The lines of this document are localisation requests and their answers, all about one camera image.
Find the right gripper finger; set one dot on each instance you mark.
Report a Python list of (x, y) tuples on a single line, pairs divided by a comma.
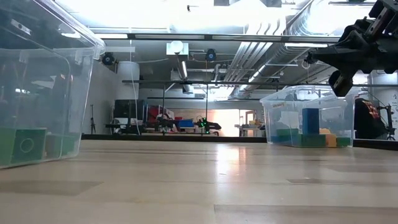
[(351, 43), (342, 63)]

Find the clear plastic bin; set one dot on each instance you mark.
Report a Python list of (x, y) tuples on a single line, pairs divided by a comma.
[(342, 109), (62, 102)]

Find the long blue building block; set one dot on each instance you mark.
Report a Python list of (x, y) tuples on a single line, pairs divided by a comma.
[(310, 121)]

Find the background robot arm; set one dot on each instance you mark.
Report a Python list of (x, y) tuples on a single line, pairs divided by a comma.
[(211, 126)]

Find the black hanging ceiling device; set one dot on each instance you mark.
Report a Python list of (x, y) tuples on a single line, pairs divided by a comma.
[(308, 59)]

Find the person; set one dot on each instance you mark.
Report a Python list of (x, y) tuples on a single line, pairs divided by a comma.
[(365, 121)]

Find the black stand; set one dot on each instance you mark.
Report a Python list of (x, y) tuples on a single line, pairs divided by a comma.
[(388, 121)]

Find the cluttered workbench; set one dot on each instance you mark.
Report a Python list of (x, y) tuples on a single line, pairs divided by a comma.
[(248, 127)]

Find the white square ceiling lamp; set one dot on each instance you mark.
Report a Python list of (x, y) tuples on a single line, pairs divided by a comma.
[(177, 48)]

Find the blue crate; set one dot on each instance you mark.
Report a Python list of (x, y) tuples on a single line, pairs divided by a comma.
[(183, 123)]

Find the red background machine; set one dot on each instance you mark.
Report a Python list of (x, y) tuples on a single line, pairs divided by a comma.
[(155, 115)]

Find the white cylindrical column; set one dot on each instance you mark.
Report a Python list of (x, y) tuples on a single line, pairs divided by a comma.
[(128, 81)]

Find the black background monitor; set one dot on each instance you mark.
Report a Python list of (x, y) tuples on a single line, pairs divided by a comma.
[(129, 109)]

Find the background work table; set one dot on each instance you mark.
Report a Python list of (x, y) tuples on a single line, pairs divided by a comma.
[(130, 126)]

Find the black tripod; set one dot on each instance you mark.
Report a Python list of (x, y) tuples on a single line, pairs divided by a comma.
[(92, 124)]

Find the silver ventilation duct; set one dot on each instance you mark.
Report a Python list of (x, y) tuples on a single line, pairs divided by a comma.
[(248, 59)]

